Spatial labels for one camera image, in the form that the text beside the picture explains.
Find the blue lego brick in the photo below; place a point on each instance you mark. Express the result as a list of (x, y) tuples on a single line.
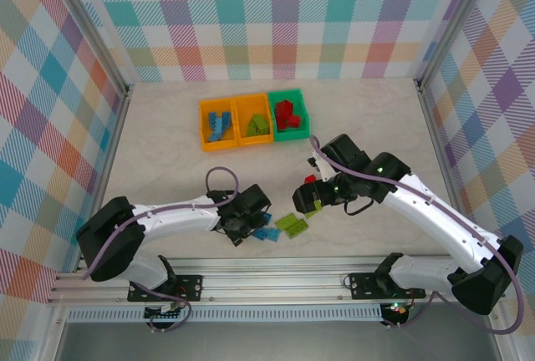
[(216, 135), (223, 128), (226, 118), (213, 119), (276, 235), (260, 233)]

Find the green lego brick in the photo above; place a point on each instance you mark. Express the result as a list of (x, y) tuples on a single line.
[(252, 126), (285, 221), (262, 122), (297, 228), (314, 207), (261, 130)]

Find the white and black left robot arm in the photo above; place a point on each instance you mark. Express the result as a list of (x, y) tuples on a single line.
[(179, 215)]

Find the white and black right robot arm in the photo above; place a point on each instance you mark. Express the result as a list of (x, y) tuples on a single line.
[(439, 219)]

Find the green plastic bin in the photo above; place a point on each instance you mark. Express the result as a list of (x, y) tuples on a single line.
[(290, 135)]

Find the orange plastic bin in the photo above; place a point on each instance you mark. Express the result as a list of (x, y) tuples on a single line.
[(219, 145), (255, 139)]

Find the small electronics board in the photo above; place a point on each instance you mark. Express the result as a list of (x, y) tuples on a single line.
[(397, 311), (161, 316)]

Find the grey metal panel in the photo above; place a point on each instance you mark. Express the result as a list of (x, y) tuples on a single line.
[(271, 342)]

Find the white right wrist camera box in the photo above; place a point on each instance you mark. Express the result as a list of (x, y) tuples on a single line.
[(322, 166)]

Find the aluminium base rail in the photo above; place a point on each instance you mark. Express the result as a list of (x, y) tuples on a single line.
[(271, 281)]

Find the aluminium side rail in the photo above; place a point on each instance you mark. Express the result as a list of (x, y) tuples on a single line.
[(436, 135), (113, 148)]

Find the aluminium frame post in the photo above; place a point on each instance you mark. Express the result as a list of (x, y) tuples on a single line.
[(452, 22), (96, 31)]

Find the aluminium frame leg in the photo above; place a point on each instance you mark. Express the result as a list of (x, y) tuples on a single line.
[(505, 348), (52, 348)]

